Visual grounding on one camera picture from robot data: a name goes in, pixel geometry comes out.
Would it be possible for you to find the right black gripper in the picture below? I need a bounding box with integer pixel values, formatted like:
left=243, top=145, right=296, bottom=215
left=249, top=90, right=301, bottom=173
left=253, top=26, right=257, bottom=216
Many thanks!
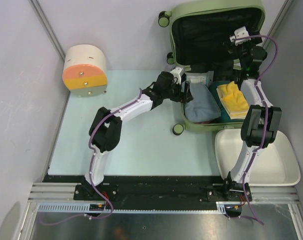
left=223, top=28, right=262, bottom=70

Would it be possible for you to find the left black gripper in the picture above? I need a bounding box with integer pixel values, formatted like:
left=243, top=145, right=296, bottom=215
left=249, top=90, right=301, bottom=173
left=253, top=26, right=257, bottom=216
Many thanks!
left=162, top=79, right=193, bottom=104

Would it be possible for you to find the grey blue cloth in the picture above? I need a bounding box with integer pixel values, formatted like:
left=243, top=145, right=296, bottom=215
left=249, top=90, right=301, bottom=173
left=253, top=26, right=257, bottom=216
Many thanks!
left=183, top=82, right=221, bottom=123

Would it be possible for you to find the green hard shell suitcase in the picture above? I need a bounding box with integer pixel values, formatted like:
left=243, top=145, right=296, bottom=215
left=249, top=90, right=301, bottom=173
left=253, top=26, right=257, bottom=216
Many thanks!
left=158, top=0, right=265, bottom=136

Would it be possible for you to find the yellow cloth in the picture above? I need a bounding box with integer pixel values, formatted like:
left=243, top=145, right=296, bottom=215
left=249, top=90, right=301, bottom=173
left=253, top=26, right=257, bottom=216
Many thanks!
left=216, top=81, right=249, bottom=120

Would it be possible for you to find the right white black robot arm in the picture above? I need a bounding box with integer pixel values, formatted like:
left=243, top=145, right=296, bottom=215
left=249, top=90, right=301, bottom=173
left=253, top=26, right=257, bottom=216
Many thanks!
left=222, top=42, right=282, bottom=201

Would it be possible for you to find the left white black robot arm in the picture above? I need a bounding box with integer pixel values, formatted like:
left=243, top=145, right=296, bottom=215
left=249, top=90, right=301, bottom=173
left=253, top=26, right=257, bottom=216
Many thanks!
left=84, top=67, right=193, bottom=200

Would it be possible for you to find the white folded cloth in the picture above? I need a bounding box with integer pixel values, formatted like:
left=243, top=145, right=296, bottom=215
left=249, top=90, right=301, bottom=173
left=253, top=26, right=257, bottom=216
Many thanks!
left=185, top=72, right=208, bottom=85

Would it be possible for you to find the dark teal cloth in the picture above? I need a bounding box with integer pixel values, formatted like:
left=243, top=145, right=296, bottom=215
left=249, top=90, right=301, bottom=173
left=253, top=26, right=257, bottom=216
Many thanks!
left=209, top=81, right=245, bottom=123

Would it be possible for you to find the light blue table mat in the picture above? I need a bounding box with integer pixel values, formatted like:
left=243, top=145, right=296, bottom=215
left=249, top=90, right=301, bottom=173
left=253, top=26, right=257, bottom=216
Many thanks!
left=48, top=70, right=220, bottom=176

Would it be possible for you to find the round cream drawer cabinet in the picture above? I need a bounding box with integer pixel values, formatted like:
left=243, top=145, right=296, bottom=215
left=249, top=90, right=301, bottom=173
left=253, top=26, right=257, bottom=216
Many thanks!
left=62, top=44, right=108, bottom=97

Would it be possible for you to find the white plastic tray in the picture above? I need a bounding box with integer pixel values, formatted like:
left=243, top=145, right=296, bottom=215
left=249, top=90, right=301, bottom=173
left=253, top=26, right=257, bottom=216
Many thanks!
left=215, top=129, right=301, bottom=187

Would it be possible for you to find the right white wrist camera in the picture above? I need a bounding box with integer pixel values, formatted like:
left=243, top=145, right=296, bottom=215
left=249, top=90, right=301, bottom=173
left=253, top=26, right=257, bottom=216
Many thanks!
left=229, top=26, right=250, bottom=46

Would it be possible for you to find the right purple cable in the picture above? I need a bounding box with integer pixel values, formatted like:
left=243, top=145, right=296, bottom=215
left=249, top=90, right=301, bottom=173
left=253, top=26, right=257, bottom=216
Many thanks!
left=231, top=34, right=279, bottom=225

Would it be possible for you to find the purple cable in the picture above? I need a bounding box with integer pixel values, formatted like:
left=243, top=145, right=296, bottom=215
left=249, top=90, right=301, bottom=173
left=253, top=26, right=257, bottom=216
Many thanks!
left=38, top=87, right=145, bottom=226
left=231, top=34, right=279, bottom=225

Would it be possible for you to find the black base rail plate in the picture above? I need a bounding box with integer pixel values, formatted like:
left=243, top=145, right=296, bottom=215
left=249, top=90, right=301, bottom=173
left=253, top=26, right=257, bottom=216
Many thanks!
left=43, top=175, right=252, bottom=211

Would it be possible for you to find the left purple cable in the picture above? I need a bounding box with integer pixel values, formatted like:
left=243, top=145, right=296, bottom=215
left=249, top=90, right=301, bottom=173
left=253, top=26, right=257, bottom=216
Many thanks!
left=38, top=87, right=145, bottom=226

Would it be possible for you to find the grey slotted cable duct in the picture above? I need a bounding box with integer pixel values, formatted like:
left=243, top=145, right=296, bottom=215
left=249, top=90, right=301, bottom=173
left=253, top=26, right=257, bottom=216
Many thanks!
left=37, top=203, right=226, bottom=215

